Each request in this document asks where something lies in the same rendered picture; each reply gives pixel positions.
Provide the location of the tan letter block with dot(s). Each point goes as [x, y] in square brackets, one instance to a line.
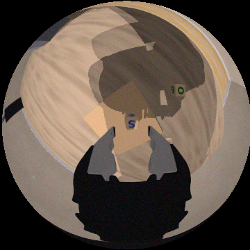
[131, 121]
[177, 90]

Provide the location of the tan square mat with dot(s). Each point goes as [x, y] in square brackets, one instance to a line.
[111, 112]

